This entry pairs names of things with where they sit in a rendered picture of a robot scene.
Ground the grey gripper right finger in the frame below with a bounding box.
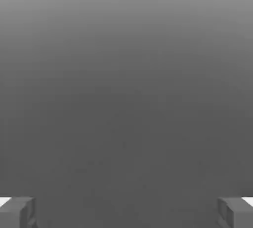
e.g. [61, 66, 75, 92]
[216, 196, 253, 228]

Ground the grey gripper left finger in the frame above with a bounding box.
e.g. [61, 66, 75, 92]
[0, 196, 38, 228]

